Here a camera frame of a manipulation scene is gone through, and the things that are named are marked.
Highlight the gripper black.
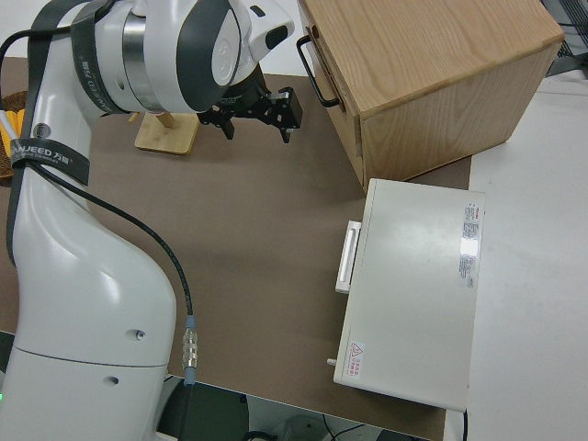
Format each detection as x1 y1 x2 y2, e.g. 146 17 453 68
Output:
198 68 303 146

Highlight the black metal drawer handle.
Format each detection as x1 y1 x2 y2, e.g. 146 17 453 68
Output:
296 35 342 107

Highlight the round wicker basket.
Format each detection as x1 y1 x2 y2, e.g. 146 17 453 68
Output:
0 90 29 189

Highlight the white oven door handle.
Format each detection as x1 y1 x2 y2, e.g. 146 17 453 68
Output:
334 220 363 294

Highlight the light wooden cabinet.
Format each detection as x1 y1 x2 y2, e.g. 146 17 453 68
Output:
297 0 565 185

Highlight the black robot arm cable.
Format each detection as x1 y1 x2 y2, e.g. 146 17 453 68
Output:
0 27 201 387

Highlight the brown table mat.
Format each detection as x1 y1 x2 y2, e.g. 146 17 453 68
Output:
0 57 474 441

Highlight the wooden drawer front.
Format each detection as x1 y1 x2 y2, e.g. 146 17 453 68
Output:
299 0 364 160

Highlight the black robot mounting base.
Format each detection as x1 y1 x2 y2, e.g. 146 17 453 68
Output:
158 375 252 441

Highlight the black printed velcro strap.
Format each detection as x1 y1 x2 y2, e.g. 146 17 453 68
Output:
9 135 91 188

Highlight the white toaster oven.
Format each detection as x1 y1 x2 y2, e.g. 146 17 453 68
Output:
333 177 487 412

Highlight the wooden mug tree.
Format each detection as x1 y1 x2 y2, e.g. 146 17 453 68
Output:
128 108 201 156

